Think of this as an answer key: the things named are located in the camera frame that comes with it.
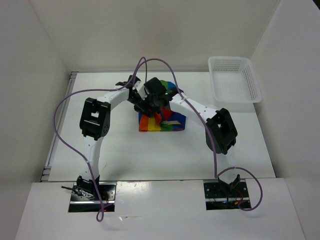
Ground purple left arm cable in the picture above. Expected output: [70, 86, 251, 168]
[54, 56, 148, 223]

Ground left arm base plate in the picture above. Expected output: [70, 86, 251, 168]
[68, 182, 117, 213]

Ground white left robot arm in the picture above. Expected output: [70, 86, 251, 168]
[76, 75, 152, 200]

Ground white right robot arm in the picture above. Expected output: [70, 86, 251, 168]
[134, 77, 240, 197]

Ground rainbow striped shorts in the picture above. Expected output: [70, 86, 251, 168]
[138, 81, 186, 132]

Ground white plastic mesh basket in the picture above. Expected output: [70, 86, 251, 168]
[208, 56, 262, 107]

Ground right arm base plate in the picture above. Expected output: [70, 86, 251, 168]
[203, 180, 252, 211]

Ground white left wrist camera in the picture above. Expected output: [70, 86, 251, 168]
[133, 81, 148, 100]

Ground aluminium table frame rail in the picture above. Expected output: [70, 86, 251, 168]
[40, 71, 78, 183]

